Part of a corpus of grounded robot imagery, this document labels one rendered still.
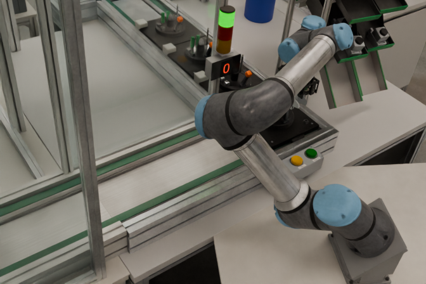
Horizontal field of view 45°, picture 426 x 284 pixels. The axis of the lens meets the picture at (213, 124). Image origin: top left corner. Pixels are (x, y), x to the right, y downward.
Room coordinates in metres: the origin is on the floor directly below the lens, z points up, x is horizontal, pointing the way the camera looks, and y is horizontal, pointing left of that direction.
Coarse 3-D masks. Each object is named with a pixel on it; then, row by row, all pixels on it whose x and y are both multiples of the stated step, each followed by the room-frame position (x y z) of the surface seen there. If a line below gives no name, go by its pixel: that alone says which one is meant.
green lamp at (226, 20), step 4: (220, 12) 1.48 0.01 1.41; (220, 16) 1.48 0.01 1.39; (224, 16) 1.47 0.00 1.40; (228, 16) 1.47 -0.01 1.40; (232, 16) 1.47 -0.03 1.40; (220, 20) 1.47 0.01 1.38; (224, 20) 1.47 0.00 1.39; (228, 20) 1.47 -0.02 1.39; (232, 20) 1.47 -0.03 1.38; (220, 24) 1.47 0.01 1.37; (224, 24) 1.47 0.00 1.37; (228, 24) 1.47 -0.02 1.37; (232, 24) 1.48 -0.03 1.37
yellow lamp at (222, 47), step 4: (220, 40) 1.47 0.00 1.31; (216, 44) 1.49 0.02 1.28; (220, 44) 1.47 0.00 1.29; (224, 44) 1.47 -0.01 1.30; (228, 44) 1.47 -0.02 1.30; (216, 48) 1.48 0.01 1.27; (220, 48) 1.47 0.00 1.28; (224, 48) 1.47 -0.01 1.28; (228, 48) 1.47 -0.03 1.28; (220, 52) 1.47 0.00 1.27; (224, 52) 1.47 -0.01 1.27; (228, 52) 1.47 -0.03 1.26
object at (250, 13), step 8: (248, 0) 2.48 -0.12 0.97; (256, 0) 2.45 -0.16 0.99; (264, 0) 2.44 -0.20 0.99; (272, 0) 2.46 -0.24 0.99; (248, 8) 2.47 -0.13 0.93; (256, 8) 2.44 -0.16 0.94; (264, 8) 2.44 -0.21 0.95; (272, 8) 2.47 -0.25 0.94; (248, 16) 2.46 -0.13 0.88; (256, 16) 2.44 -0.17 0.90; (264, 16) 2.45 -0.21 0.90; (272, 16) 2.49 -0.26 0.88
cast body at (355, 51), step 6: (354, 36) 1.66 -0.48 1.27; (360, 36) 1.67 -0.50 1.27; (354, 42) 1.63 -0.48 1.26; (360, 42) 1.63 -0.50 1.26; (348, 48) 1.65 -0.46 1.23; (354, 48) 1.63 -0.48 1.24; (360, 48) 1.63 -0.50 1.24; (348, 54) 1.64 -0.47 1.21; (354, 54) 1.63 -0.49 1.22; (360, 54) 1.63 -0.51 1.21
